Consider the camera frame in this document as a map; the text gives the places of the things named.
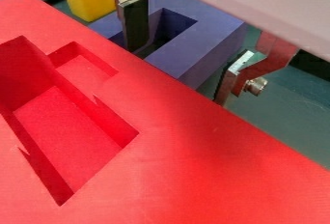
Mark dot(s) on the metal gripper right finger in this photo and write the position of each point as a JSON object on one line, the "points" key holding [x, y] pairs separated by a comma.
{"points": [[243, 75]]}

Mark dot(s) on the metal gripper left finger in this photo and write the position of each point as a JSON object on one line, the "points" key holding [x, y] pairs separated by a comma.
{"points": [[132, 13]]}

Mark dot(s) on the purple U-shaped block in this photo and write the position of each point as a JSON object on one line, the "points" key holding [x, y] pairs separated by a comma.
{"points": [[192, 40]]}

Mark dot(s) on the red puzzle board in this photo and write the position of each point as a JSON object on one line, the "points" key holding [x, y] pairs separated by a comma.
{"points": [[107, 143]]}

